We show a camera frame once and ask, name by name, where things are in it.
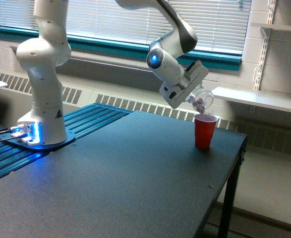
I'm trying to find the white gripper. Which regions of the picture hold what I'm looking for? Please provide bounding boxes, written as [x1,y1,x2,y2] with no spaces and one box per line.
[159,60,209,109]

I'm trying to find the clear plastic cup with candies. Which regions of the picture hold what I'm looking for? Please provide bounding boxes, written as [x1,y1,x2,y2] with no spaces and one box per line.
[185,84,214,114]

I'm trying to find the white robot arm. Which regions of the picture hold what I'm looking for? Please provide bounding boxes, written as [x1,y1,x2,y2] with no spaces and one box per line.
[11,0,208,147]

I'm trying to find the red plastic cup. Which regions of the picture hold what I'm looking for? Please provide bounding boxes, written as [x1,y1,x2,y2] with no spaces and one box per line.
[194,114,217,149]

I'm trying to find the white window blinds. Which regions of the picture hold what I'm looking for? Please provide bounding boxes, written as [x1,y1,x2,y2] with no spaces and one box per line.
[0,0,251,55]

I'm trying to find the black table leg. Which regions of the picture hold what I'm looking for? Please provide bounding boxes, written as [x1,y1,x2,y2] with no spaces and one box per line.
[217,138,247,238]

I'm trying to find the white shelf rail bracket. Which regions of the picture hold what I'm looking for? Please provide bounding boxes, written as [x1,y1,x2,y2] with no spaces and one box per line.
[252,0,276,91]

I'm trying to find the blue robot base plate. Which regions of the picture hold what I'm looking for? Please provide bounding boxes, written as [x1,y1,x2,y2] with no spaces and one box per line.
[7,129,75,151]

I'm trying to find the white lower wall shelf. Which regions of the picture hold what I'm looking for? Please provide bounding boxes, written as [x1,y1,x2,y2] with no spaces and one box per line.
[212,86,291,113]

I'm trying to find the white wall shelf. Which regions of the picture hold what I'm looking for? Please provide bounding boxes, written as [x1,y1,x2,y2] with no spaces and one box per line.
[251,23,291,32]
[212,86,291,113]

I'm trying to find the white upper wall shelf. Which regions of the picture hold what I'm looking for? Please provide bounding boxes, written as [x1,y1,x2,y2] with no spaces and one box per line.
[251,23,291,32]

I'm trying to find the blue slotted aluminium rail plate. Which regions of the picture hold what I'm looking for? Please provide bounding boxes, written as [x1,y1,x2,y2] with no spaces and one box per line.
[0,104,132,178]

